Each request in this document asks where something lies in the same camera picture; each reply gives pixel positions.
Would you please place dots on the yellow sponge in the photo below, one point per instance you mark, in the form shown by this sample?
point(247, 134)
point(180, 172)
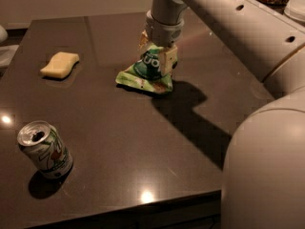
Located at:
point(60, 65)

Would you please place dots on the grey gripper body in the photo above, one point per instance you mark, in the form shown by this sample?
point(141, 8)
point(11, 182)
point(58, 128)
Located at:
point(164, 32)

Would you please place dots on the green rice chip bag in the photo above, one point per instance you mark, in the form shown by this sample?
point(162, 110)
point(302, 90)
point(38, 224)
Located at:
point(145, 73)

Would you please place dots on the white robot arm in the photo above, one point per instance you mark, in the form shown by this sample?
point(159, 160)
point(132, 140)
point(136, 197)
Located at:
point(263, 183)

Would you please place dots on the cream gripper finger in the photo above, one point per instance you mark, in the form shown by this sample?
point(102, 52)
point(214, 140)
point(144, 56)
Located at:
point(143, 41)
point(167, 58)

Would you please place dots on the open soda can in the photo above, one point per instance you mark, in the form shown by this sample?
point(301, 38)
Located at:
point(41, 143)

